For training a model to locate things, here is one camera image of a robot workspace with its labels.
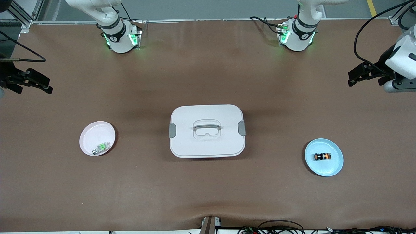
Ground yellow floor tape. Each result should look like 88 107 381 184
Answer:
366 0 378 17

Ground pink round plate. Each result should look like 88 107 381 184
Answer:
79 121 116 157

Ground light blue round plate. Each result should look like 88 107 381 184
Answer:
305 138 344 177

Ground white lidded container box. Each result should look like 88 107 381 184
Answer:
169 104 246 159

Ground brown table cover mat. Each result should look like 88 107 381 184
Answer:
0 19 416 233

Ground aluminium frame strut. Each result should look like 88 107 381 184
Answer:
389 0 416 26
0 0 44 34

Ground green push button switch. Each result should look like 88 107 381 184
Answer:
92 142 110 155

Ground black left arm base cable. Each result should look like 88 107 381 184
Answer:
249 16 284 34

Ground black arm base cable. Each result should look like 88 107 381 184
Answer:
119 3 143 25
249 16 284 34

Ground black right arm base cable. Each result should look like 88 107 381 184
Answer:
119 3 143 25

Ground grey table edge rail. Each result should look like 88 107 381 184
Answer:
31 18 390 25

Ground black looped cable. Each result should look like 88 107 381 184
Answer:
258 220 305 234

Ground camera mount post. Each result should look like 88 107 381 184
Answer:
199 215 222 234

